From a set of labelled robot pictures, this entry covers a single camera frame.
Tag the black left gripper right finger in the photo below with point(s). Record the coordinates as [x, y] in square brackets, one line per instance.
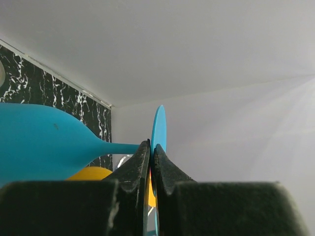
[186, 207]

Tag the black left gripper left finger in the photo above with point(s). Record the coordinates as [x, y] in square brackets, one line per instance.
[114, 206]

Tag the orange wine glass front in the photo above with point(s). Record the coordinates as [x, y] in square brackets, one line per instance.
[98, 173]

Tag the clear tape roll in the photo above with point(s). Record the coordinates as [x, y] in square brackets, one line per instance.
[2, 74]

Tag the chrome wire wine glass rack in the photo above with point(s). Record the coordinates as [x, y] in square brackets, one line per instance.
[120, 162]

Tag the blue wine glass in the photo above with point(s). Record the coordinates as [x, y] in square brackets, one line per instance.
[42, 143]

